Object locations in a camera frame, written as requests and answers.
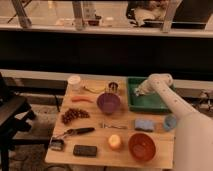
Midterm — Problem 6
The orange carrot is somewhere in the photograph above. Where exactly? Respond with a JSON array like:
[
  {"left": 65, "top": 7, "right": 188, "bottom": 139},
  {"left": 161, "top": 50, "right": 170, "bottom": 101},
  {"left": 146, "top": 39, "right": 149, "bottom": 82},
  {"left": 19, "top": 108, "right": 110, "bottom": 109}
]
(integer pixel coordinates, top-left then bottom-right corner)
[{"left": 71, "top": 96, "right": 93, "bottom": 103}]

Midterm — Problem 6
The black chair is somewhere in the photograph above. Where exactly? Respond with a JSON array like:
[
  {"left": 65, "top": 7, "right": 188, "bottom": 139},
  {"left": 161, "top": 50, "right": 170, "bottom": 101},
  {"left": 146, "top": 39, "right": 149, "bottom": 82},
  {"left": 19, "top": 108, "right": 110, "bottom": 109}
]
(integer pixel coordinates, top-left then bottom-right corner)
[{"left": 0, "top": 73, "right": 36, "bottom": 171}]

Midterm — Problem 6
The blue sponge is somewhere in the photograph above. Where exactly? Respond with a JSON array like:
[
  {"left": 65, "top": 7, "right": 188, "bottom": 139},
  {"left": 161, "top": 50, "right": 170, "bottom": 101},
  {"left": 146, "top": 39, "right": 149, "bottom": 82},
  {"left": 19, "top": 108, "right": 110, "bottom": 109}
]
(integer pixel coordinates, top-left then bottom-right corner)
[{"left": 134, "top": 119, "right": 154, "bottom": 132}]

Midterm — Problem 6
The black rectangular block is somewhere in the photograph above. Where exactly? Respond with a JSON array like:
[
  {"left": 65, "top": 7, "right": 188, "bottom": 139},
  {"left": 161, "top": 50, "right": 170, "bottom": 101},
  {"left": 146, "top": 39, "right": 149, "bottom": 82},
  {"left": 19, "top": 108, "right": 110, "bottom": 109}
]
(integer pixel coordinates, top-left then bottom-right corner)
[{"left": 73, "top": 145, "right": 97, "bottom": 157}]

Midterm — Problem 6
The yellow banana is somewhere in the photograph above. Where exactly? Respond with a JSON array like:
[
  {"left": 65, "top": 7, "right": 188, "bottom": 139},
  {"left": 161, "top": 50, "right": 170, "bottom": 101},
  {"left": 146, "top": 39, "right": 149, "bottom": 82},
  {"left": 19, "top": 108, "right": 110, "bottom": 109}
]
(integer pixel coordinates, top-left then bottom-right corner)
[{"left": 83, "top": 86, "right": 105, "bottom": 94}]

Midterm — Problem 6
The orange bowl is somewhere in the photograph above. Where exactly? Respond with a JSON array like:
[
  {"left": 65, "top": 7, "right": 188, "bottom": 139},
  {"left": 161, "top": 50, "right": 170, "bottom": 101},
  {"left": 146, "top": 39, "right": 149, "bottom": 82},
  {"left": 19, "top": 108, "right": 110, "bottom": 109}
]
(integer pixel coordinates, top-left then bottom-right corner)
[{"left": 128, "top": 133, "right": 156, "bottom": 162}]

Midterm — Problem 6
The blue cup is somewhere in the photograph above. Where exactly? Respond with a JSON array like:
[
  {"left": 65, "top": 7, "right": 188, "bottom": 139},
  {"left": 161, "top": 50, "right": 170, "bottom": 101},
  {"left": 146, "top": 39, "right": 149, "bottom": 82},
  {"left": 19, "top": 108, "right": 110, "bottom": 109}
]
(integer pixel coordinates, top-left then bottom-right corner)
[{"left": 163, "top": 115, "right": 177, "bottom": 131}]

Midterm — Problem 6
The metal fork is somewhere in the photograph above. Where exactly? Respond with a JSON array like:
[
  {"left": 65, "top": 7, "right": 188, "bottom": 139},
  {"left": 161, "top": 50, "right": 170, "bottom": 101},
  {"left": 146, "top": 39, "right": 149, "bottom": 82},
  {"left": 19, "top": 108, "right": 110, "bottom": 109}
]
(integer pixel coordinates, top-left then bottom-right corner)
[{"left": 99, "top": 123, "right": 127, "bottom": 129}]

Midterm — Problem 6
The small metal cup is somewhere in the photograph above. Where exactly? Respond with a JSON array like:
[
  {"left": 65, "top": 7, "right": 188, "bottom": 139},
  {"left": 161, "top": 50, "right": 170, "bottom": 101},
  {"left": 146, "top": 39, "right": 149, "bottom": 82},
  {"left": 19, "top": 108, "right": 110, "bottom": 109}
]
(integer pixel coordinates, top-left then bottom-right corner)
[{"left": 108, "top": 82, "right": 118, "bottom": 93}]

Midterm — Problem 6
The bunch of red grapes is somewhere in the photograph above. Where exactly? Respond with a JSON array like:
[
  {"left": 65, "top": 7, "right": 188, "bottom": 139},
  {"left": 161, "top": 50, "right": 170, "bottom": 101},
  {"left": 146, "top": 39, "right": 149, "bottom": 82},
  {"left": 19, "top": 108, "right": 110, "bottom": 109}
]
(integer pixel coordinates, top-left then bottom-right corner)
[{"left": 61, "top": 108, "right": 90, "bottom": 125}]

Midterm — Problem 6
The green plastic tray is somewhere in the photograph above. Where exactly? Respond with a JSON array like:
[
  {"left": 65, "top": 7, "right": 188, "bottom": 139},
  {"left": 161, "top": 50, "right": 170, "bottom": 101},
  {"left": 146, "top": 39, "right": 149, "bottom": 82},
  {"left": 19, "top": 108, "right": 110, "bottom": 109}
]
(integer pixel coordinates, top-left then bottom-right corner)
[{"left": 126, "top": 77, "right": 170, "bottom": 114}]

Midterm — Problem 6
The small metal tin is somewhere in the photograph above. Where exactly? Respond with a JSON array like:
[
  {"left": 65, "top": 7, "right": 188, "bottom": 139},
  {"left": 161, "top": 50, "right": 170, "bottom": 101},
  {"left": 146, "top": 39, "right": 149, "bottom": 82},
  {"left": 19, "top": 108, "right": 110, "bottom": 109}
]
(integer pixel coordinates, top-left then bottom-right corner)
[{"left": 49, "top": 139, "right": 64, "bottom": 151}]

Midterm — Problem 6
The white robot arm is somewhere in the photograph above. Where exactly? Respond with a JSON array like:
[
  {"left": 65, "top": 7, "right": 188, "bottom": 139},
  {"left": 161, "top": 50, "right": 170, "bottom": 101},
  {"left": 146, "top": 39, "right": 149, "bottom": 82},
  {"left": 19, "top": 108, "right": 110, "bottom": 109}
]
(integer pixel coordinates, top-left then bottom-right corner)
[{"left": 136, "top": 73, "right": 213, "bottom": 171}]

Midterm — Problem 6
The white paper cup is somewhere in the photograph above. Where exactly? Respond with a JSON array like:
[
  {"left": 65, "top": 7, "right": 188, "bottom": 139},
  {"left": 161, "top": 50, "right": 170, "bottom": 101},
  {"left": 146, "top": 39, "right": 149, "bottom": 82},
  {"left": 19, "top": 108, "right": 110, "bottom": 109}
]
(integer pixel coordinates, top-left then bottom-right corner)
[{"left": 68, "top": 75, "right": 81, "bottom": 91}]

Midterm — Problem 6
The purple bowl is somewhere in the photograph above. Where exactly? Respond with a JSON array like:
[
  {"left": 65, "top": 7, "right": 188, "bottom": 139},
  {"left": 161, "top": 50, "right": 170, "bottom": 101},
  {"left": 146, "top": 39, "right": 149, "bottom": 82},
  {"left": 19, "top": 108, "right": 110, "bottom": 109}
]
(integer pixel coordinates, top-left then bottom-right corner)
[{"left": 97, "top": 93, "right": 121, "bottom": 114}]

